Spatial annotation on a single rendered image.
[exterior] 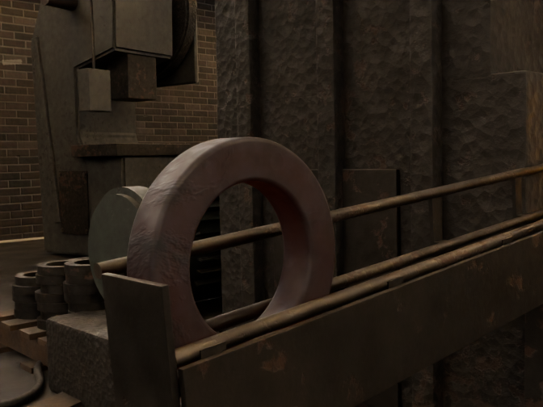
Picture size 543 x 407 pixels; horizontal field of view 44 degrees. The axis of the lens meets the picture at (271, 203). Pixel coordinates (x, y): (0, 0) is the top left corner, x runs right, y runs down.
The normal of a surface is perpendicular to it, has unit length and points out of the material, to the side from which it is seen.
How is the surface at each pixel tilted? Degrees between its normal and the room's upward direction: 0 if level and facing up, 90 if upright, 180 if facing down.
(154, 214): 65
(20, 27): 90
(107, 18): 90
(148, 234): 74
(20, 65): 90
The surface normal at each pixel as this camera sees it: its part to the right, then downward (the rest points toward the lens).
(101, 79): 0.81, 0.02
